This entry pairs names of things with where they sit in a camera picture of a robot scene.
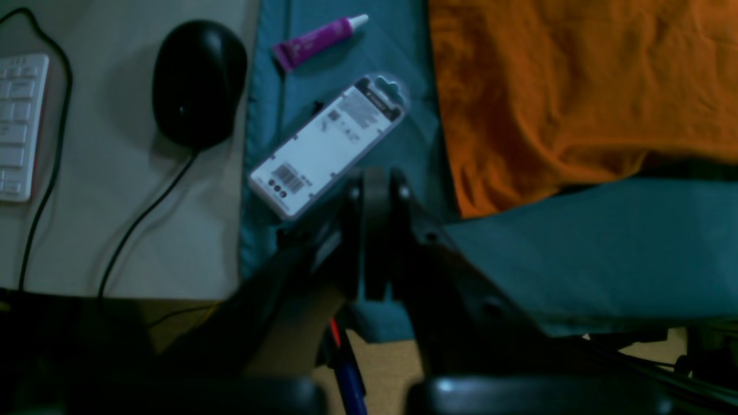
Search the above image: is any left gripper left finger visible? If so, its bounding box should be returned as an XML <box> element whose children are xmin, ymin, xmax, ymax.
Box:
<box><xmin>144</xmin><ymin>167</ymin><xmax>379</xmax><ymax>414</ymax></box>

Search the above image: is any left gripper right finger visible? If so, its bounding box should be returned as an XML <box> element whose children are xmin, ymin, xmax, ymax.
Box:
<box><xmin>378</xmin><ymin>168</ymin><xmax>674</xmax><ymax>414</ymax></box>

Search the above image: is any orange t-shirt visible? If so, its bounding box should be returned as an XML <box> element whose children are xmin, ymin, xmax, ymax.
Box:
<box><xmin>427</xmin><ymin>1</ymin><xmax>737</xmax><ymax>220</ymax></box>

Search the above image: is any blue clamp top right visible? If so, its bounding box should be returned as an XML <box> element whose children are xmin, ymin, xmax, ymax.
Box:
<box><xmin>319</xmin><ymin>318</ymin><xmax>368</xmax><ymax>414</ymax></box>

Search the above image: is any blue table cloth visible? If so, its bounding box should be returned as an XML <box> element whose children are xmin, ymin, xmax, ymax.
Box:
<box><xmin>243</xmin><ymin>1</ymin><xmax>737</xmax><ymax>336</ymax></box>

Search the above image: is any black computer mouse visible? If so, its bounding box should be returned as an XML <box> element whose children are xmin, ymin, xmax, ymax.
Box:
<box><xmin>151</xmin><ymin>20</ymin><xmax>248</xmax><ymax>152</ymax></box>

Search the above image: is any purple glue tube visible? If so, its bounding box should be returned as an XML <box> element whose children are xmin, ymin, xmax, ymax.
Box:
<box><xmin>272</xmin><ymin>14</ymin><xmax>369</xmax><ymax>73</ymax></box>

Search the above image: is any white keyboard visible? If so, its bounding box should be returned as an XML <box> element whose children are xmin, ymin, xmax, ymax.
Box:
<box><xmin>1</xmin><ymin>53</ymin><xmax>50</xmax><ymax>203</ymax></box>

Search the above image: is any black mouse cable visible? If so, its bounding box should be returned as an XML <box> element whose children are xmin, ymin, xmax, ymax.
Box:
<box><xmin>97</xmin><ymin>149</ymin><xmax>199</xmax><ymax>300</ymax></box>

